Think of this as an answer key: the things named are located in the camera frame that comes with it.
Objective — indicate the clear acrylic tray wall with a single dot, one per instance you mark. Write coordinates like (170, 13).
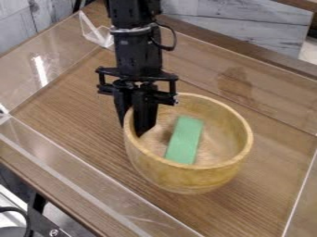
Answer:
(86, 193)

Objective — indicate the brown wooden bowl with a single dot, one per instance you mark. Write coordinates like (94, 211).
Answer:
(225, 146)

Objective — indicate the clear acrylic corner bracket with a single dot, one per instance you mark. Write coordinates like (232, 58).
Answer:
(97, 35)

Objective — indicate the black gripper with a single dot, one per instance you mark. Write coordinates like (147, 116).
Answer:
(138, 75)

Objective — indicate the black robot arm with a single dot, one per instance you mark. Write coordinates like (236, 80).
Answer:
(131, 14)

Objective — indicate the green rectangular block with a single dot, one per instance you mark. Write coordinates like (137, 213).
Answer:
(184, 142)

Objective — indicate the black metal table bracket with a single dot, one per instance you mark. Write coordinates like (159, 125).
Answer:
(40, 225)

